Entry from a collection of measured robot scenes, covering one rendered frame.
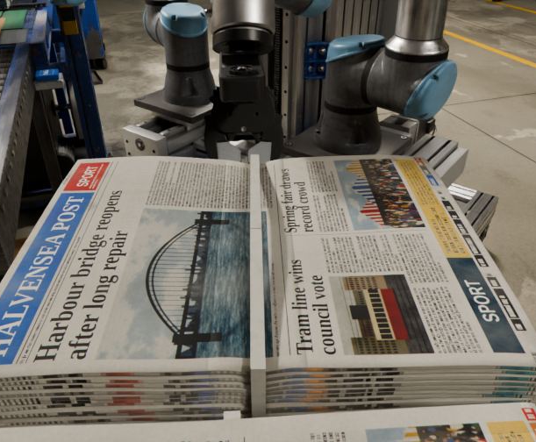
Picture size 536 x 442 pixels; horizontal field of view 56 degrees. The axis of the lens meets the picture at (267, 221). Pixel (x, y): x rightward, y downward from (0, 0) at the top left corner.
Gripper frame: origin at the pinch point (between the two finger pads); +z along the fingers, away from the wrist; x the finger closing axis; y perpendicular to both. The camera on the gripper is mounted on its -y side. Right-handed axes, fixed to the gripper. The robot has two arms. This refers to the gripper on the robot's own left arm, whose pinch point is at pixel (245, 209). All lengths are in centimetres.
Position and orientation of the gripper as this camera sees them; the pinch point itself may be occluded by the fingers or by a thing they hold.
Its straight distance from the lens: 58.4
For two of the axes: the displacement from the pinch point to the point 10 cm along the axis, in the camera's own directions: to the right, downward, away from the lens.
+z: 0.1, 10.0, 0.6
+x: -10.0, 0.2, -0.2
